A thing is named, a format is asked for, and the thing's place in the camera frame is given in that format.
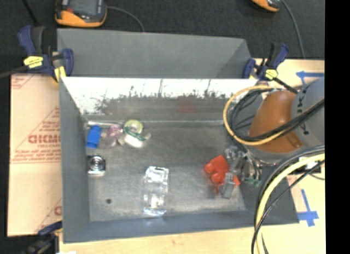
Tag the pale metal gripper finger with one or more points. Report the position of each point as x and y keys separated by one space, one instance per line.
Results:
x=229 y=186
x=232 y=155

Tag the blue plastic block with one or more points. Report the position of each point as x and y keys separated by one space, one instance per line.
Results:
x=93 y=137

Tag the grey metal bin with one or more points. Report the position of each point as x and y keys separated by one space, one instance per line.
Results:
x=164 y=149

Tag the silver round metal object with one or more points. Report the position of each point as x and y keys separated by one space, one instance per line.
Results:
x=96 y=164

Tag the red plastic block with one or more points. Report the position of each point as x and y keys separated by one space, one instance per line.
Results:
x=217 y=166

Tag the brown cardboard board, red print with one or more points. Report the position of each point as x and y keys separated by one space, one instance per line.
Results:
x=32 y=127

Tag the clear plastic box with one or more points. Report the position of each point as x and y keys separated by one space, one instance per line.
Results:
x=156 y=190

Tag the clear purple plastic object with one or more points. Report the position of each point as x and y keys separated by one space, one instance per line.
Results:
x=112 y=136

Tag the white and green object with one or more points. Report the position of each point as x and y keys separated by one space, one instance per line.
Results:
x=135 y=140

